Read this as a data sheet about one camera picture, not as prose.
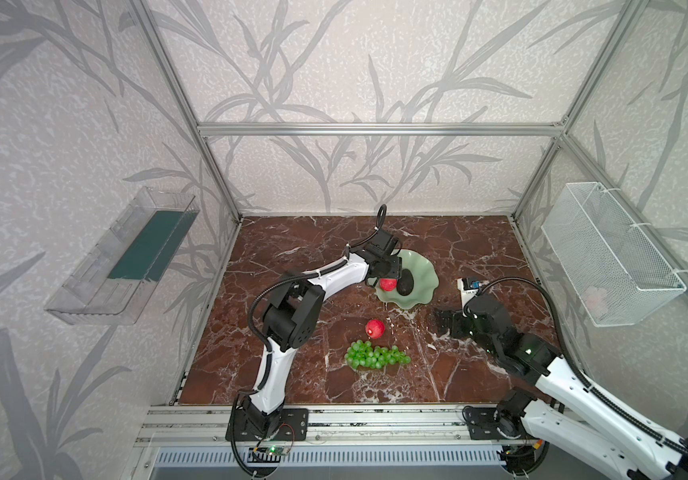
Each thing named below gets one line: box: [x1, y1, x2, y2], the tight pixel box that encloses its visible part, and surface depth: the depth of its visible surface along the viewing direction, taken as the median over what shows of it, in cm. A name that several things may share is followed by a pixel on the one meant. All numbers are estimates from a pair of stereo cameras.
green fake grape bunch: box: [345, 339, 411, 369], surface depth 83 cm
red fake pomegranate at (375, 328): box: [365, 319, 385, 339], surface depth 88 cm
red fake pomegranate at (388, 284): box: [379, 278, 397, 292], surface depth 98 cm
